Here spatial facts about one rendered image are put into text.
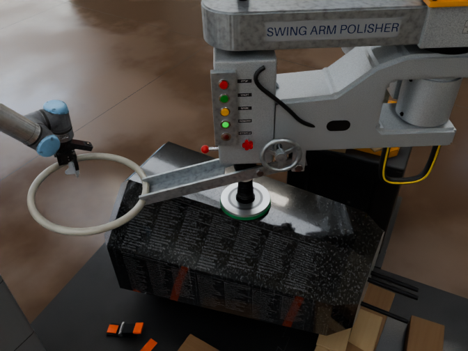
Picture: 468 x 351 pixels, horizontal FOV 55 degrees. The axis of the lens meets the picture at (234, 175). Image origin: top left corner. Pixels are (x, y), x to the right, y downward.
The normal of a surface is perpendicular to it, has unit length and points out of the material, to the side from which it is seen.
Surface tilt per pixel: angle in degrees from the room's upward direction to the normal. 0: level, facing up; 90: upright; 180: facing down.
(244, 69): 90
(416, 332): 0
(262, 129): 90
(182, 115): 0
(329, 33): 90
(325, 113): 90
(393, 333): 0
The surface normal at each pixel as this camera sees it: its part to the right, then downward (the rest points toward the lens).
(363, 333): -0.03, -0.76
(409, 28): 0.03, 0.65
